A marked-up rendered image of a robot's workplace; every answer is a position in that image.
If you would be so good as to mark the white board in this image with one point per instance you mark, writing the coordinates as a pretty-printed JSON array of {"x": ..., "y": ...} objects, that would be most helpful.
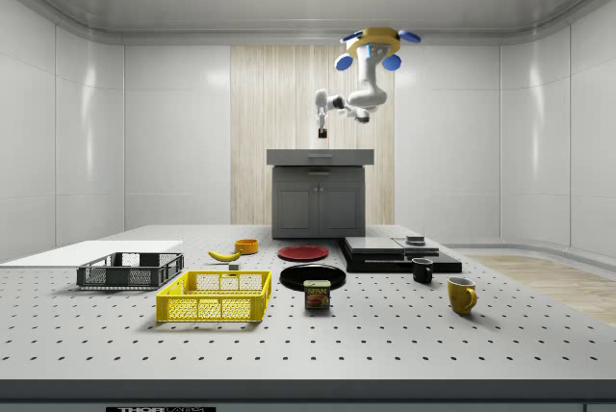
[{"x": 86, "y": 252}]

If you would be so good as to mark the yellow bowl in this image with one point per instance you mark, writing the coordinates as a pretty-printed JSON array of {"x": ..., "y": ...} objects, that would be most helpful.
[{"x": 246, "y": 247}]

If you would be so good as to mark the white cabinet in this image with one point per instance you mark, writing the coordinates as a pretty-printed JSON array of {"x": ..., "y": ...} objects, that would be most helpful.
[{"x": 317, "y": 205}]

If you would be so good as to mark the red plate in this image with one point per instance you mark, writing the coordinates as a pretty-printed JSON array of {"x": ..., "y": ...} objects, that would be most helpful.
[{"x": 303, "y": 253}]

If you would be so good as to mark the banana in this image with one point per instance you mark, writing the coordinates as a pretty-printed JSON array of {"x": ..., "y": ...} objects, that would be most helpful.
[{"x": 223, "y": 257}]

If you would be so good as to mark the puzzle cube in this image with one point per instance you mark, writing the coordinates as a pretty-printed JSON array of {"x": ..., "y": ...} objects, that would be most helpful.
[{"x": 323, "y": 133}]

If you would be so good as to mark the black mug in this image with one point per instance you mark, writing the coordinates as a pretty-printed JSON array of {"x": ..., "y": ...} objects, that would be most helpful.
[{"x": 422, "y": 271}]

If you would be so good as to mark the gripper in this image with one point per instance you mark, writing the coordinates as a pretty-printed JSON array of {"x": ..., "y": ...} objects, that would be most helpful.
[{"x": 321, "y": 122}]

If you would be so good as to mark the yellow mug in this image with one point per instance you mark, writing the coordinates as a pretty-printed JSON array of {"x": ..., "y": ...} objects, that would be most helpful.
[{"x": 459, "y": 297}]

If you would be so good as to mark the yellow basket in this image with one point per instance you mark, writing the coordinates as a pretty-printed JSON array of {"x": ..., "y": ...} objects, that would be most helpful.
[{"x": 212, "y": 306}]

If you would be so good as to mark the dark grey basket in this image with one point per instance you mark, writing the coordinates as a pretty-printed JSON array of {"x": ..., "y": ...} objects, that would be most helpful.
[{"x": 130, "y": 276}]

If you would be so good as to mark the black plate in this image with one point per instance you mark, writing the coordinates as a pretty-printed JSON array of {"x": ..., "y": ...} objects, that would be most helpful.
[{"x": 298, "y": 276}]

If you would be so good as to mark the drone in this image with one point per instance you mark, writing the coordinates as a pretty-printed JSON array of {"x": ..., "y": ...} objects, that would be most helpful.
[{"x": 373, "y": 41}]

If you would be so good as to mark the white drawer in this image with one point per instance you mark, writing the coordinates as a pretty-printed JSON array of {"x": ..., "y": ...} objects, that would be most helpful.
[{"x": 289, "y": 157}]

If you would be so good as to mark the flat-sided can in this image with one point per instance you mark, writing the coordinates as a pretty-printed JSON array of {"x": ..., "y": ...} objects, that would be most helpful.
[{"x": 317, "y": 295}]

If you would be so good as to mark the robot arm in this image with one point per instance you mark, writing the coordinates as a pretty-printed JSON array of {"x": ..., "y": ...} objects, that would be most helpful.
[{"x": 368, "y": 84}]

